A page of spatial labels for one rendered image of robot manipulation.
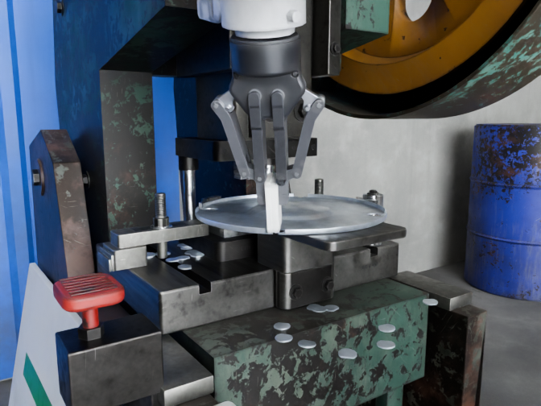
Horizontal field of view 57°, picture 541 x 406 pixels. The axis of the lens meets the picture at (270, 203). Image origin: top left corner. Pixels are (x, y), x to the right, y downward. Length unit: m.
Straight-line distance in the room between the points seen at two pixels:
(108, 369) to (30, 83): 1.43
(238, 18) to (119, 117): 0.48
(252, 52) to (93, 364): 0.34
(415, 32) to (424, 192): 2.04
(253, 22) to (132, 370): 0.37
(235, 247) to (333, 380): 0.24
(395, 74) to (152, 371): 0.74
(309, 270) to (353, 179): 1.89
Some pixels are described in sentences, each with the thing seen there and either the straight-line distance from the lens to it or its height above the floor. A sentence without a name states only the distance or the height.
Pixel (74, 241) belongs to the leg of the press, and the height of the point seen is 0.70.
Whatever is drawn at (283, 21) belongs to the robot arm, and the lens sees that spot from 0.51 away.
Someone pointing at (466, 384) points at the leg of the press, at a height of 0.50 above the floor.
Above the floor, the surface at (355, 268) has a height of 0.68.
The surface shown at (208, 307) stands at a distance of 0.70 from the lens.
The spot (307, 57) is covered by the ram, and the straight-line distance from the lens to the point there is 0.83.
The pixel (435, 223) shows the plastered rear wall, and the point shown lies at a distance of 3.17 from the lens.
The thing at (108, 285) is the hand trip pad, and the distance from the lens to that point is 0.53.
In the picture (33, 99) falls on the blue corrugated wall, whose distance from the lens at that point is 1.88.
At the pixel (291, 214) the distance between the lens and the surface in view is 0.71.
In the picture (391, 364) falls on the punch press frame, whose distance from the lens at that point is 0.84.
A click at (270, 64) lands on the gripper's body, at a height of 0.98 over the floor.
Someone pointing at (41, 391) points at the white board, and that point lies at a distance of 1.12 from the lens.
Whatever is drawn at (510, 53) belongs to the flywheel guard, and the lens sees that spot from 0.90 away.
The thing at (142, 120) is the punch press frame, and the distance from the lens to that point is 0.96.
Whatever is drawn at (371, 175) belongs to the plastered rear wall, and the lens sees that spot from 2.71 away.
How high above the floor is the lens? 0.93
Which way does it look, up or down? 10 degrees down
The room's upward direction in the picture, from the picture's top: straight up
